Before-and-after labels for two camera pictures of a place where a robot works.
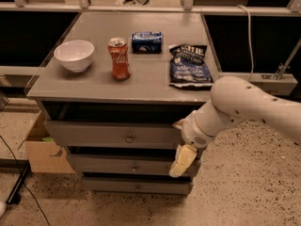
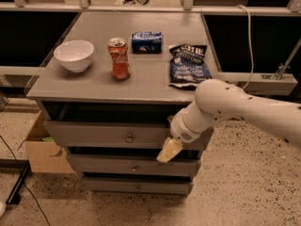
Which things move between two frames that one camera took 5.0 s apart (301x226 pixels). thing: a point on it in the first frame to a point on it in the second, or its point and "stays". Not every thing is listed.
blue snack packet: (147, 42) stays
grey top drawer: (114, 134) stays
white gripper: (192, 133) to (181, 131)
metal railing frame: (18, 4) stays
